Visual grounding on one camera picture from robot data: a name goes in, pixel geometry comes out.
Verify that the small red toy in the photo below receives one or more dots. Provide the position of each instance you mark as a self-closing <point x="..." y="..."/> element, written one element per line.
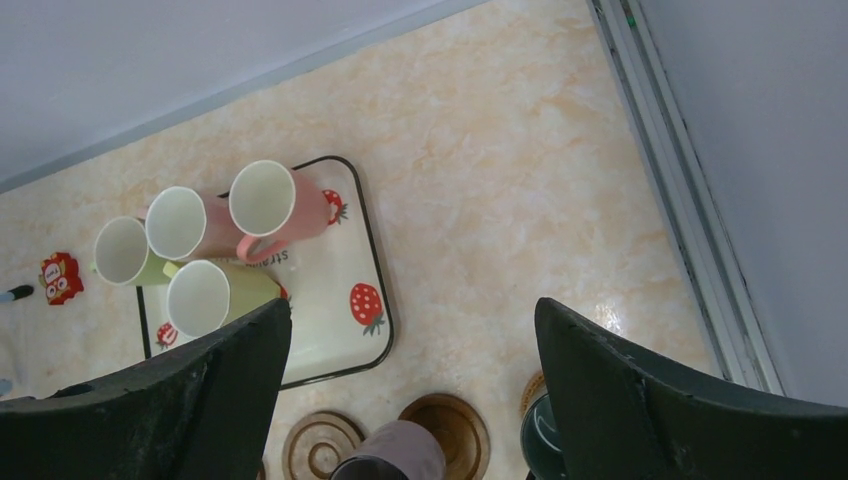
<point x="60" y="278"/>

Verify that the woven rattan coaster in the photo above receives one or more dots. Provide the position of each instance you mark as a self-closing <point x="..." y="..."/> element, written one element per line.
<point x="533" y="391"/>

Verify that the brown wooden coaster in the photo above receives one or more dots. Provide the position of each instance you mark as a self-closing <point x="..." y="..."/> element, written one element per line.
<point x="459" y="430"/>
<point x="318" y="443"/>

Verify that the dark green mug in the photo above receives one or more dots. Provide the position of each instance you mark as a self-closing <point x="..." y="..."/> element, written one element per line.
<point x="540" y="441"/>

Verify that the purple mug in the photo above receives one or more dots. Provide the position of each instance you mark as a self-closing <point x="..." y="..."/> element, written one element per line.
<point x="399" y="449"/>

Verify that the pale pink mug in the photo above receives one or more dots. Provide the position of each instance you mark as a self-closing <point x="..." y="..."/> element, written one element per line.
<point x="183" y="224"/>

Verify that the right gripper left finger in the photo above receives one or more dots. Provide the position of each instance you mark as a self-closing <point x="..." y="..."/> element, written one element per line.
<point x="200" y="411"/>

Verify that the strawberry enamel tray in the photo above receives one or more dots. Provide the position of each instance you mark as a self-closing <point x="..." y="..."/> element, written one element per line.
<point x="341" y="320"/>

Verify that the light green mug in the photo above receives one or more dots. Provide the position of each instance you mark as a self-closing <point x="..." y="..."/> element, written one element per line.
<point x="122" y="255"/>

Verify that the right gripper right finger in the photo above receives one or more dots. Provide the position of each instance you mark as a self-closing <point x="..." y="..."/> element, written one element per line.
<point x="626" y="412"/>

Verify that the salmon pink mug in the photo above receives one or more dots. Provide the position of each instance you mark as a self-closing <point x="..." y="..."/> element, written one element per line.
<point x="273" y="206"/>

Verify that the light blue tripod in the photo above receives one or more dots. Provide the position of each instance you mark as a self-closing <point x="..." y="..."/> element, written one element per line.
<point x="17" y="293"/>

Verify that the yellow green mug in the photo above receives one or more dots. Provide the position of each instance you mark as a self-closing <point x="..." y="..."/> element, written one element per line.
<point x="205" y="295"/>

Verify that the aluminium frame rail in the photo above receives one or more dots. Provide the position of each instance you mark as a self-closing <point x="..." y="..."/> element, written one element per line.
<point x="731" y="329"/>

